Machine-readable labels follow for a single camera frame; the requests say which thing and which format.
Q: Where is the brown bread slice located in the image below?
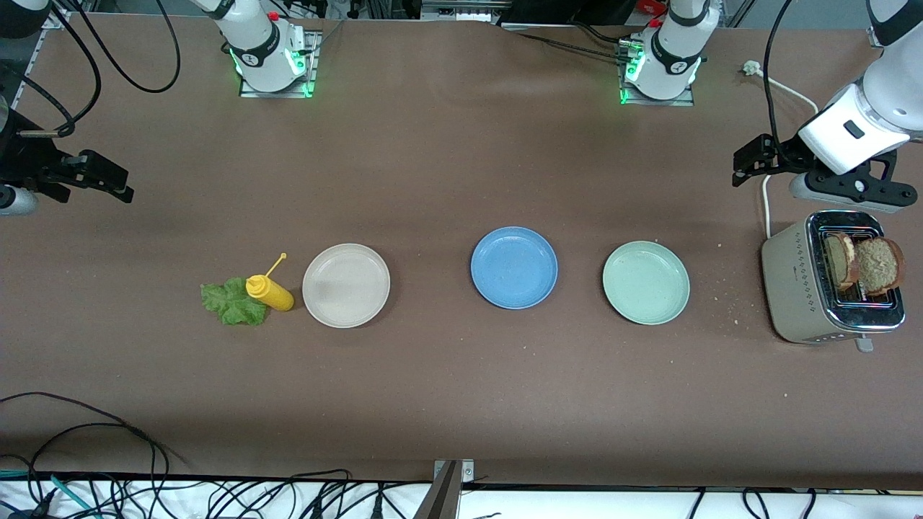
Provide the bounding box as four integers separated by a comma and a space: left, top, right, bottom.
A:
854, 236, 906, 297
824, 232, 859, 291

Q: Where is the green lettuce leaf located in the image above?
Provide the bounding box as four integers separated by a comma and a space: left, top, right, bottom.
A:
200, 278, 269, 327

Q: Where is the yellow mustard squeeze bottle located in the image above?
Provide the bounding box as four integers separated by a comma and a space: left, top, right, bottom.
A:
245, 252, 296, 312

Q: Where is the pale green plate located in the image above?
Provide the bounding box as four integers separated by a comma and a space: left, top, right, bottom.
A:
602, 240, 692, 326

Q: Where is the blue plate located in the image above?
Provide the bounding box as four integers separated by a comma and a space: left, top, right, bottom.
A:
470, 226, 559, 311

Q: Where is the beige plate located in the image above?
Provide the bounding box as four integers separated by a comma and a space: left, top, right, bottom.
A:
301, 243, 392, 329

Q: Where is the silver beige toaster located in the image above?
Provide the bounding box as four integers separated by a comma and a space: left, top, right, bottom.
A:
761, 210, 906, 353

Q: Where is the aluminium table edge frame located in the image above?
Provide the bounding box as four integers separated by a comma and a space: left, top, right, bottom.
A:
7, 14, 71, 109

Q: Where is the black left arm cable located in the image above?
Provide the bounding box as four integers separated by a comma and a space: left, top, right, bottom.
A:
764, 0, 798, 145

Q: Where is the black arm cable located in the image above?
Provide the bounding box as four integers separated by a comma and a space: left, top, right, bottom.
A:
0, 0, 181, 138
764, 0, 798, 145

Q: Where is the white toaster power cord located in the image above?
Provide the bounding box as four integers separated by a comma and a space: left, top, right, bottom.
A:
743, 61, 821, 239

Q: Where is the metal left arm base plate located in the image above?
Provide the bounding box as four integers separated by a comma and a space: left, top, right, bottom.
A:
617, 37, 697, 107

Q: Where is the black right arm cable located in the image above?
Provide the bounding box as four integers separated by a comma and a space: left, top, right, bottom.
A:
0, 0, 181, 138

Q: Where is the black base cable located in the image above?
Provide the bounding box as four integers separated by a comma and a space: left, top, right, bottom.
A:
573, 20, 639, 45
516, 32, 635, 63

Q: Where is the long black looped cable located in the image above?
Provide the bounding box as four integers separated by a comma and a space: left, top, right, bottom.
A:
0, 391, 190, 498

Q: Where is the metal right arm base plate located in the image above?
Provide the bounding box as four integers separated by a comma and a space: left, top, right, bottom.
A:
238, 29, 319, 99

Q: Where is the teal cable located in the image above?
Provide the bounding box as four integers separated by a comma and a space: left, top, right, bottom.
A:
0, 470, 98, 519

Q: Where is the aluminium rail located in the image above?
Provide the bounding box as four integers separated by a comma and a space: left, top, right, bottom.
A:
420, 0, 529, 22

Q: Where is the small metal corner bracket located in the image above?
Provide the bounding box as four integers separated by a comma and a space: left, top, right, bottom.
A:
433, 459, 476, 484

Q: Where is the grey frame post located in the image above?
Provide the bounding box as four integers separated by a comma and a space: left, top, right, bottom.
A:
413, 461, 462, 519

